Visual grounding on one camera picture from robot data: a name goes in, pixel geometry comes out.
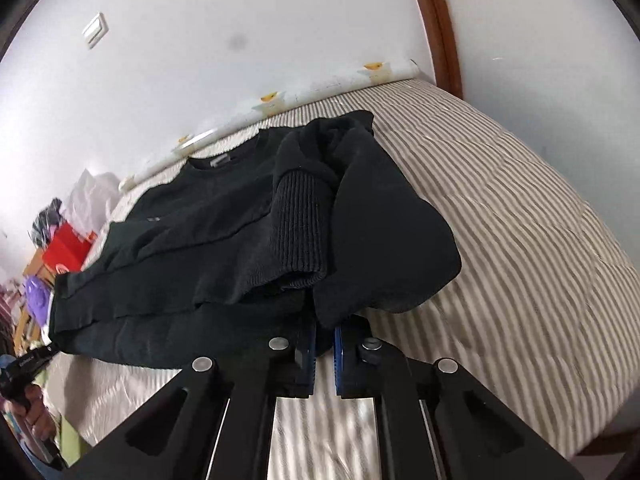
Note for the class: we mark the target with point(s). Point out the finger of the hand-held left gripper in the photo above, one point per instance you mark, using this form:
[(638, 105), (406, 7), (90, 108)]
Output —
[(40, 356)]

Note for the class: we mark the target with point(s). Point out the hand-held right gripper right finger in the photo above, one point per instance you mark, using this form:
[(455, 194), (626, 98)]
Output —
[(341, 360)]

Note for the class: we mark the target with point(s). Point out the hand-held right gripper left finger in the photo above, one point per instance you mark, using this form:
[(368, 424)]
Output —
[(307, 357)]

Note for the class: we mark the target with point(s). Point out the black sweatshirt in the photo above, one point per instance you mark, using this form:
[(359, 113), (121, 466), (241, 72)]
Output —
[(280, 240)]

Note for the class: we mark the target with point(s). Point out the person's left hand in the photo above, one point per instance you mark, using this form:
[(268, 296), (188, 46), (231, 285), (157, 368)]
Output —
[(37, 407)]

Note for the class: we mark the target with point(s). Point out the purple plush toy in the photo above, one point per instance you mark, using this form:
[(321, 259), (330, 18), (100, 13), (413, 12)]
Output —
[(36, 300)]

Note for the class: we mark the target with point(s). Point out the red paper bag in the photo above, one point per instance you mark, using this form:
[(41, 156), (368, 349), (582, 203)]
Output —
[(65, 252)]

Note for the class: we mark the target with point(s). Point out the plaid cloth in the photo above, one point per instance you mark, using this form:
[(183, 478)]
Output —
[(47, 222)]

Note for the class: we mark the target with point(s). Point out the white plastic bag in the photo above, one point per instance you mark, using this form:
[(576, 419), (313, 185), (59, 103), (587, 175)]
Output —
[(95, 195)]

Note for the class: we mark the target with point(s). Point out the striped bed cover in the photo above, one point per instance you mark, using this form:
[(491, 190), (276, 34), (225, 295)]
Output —
[(525, 235)]

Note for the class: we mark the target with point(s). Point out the white light switch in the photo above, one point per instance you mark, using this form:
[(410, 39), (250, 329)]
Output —
[(95, 30)]

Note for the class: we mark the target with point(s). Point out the brown wooden door frame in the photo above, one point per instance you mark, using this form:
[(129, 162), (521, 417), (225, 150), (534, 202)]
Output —
[(437, 25)]

